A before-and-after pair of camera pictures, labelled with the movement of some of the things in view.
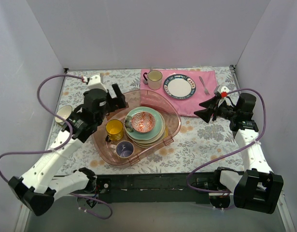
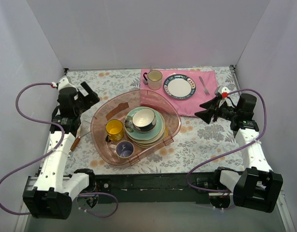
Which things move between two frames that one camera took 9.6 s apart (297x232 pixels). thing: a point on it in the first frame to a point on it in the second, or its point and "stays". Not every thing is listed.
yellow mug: [115, 130] stays
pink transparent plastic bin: [149, 123] stays
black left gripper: [117, 100] to [83, 97]
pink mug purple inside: [124, 149] stays
